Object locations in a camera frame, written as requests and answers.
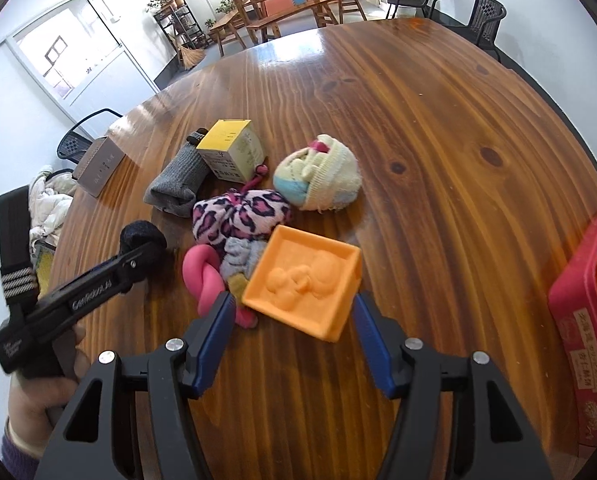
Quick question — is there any cream striped sock ball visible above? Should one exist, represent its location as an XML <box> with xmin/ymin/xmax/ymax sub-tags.
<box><xmin>273</xmin><ymin>134</ymin><xmax>363</xmax><ymax>212</ymax></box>

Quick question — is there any light grey sock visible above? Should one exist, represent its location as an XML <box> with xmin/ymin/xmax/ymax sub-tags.
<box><xmin>221</xmin><ymin>237</ymin><xmax>268</xmax><ymax>301</ymax></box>

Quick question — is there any pink foam twist roller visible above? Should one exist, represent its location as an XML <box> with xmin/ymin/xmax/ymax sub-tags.
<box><xmin>182</xmin><ymin>246</ymin><xmax>259</xmax><ymax>330</ymax></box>

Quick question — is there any light orange relief cube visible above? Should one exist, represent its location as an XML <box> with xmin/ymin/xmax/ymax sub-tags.
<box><xmin>241</xmin><ymin>225</ymin><xmax>363</xmax><ymax>345</ymax></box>

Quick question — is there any person's left forearm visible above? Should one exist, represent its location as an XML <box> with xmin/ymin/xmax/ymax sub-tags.
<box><xmin>1</xmin><ymin>417</ymin><xmax>42</xmax><ymax>463</ymax></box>

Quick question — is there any grey rolled sock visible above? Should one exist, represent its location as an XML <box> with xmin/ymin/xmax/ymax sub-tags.
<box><xmin>144</xmin><ymin>128</ymin><xmax>212</xmax><ymax>218</ymax></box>

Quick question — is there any yellow cardboard box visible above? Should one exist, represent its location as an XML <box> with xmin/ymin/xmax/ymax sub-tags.
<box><xmin>197</xmin><ymin>119</ymin><xmax>265</xmax><ymax>183</ymax></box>

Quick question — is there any yellow flat packet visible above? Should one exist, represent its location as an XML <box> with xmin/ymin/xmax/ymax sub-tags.
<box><xmin>32</xmin><ymin>240</ymin><xmax>54</xmax><ymax>293</ymax></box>

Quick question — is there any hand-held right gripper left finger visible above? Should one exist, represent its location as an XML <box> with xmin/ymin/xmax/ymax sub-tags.
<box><xmin>33</xmin><ymin>291</ymin><xmax>236</xmax><ymax>480</ymax></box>

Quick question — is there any white padded jacket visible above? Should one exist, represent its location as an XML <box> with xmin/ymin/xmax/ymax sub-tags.
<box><xmin>28</xmin><ymin>170</ymin><xmax>76</xmax><ymax>251</ymax></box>

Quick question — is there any dark navy sock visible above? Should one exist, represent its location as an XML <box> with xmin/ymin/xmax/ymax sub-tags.
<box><xmin>120</xmin><ymin>220</ymin><xmax>166</xmax><ymax>261</ymax></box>

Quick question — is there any red container box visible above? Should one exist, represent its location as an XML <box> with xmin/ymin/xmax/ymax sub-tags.
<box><xmin>548</xmin><ymin>190</ymin><xmax>597</xmax><ymax>448</ymax></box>

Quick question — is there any straw broom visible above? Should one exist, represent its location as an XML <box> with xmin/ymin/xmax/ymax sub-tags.
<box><xmin>177</xmin><ymin>42</ymin><xmax>205</xmax><ymax>71</ymax></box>

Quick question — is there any grey cardboard box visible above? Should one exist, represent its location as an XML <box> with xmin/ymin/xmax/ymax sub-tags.
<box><xmin>73</xmin><ymin>136</ymin><xmax>126</xmax><ymax>198</ymax></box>

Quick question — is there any person's left hand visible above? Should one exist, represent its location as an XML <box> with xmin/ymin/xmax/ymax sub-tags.
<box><xmin>6</xmin><ymin>327</ymin><xmax>92</xmax><ymax>457</ymax></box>

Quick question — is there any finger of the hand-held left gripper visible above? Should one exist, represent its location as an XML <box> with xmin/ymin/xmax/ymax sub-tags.
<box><xmin>26</xmin><ymin>237</ymin><xmax>168</xmax><ymax>333</ymax></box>

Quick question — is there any pink leopard tied sock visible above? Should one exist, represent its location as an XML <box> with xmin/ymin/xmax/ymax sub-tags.
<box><xmin>192</xmin><ymin>162</ymin><xmax>293</xmax><ymax>251</ymax></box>

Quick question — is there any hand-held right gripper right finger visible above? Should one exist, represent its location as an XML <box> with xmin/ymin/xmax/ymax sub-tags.
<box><xmin>353</xmin><ymin>291</ymin><xmax>554</xmax><ymax>480</ymax></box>

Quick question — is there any dark plant shelf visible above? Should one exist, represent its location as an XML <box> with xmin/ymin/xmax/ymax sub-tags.
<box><xmin>153</xmin><ymin>0</ymin><xmax>208</xmax><ymax>53</ymax></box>

